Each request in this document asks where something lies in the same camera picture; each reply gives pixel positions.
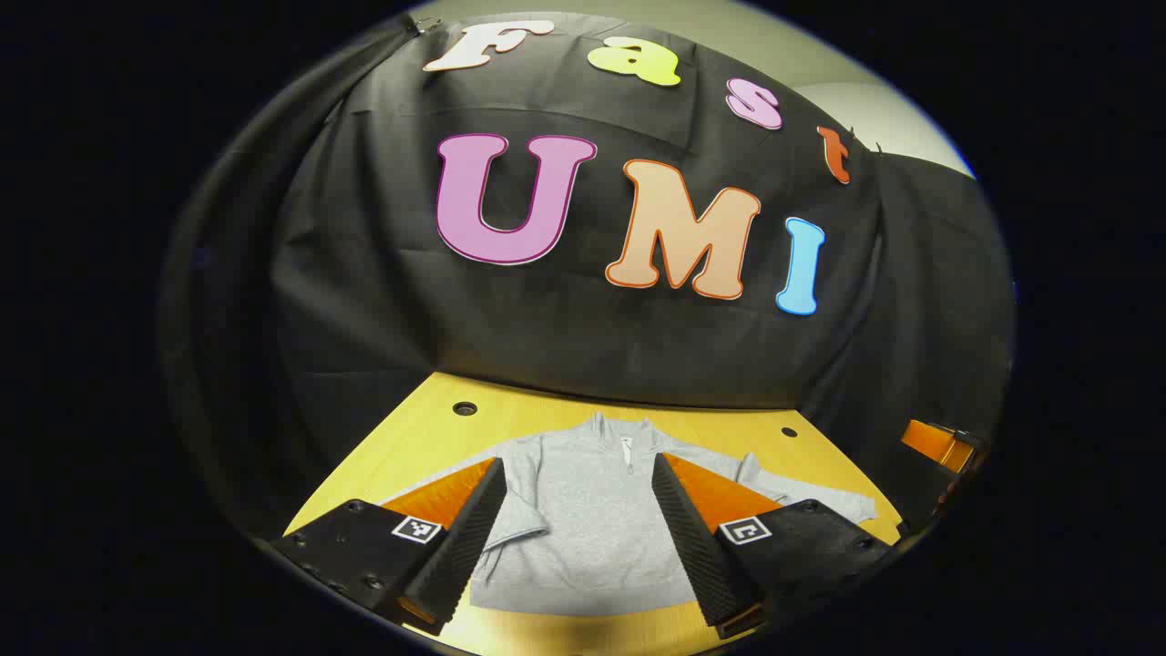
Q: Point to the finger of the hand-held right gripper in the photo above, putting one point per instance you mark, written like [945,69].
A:
[929,442]

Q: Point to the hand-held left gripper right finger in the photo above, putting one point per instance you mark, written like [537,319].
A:
[697,547]

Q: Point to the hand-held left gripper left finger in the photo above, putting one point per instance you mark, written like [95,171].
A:
[465,547]

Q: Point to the grey zip-neck sweatshirt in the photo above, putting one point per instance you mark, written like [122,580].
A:
[592,519]

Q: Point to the black backdrop cloth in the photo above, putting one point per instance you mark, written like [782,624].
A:
[547,319]

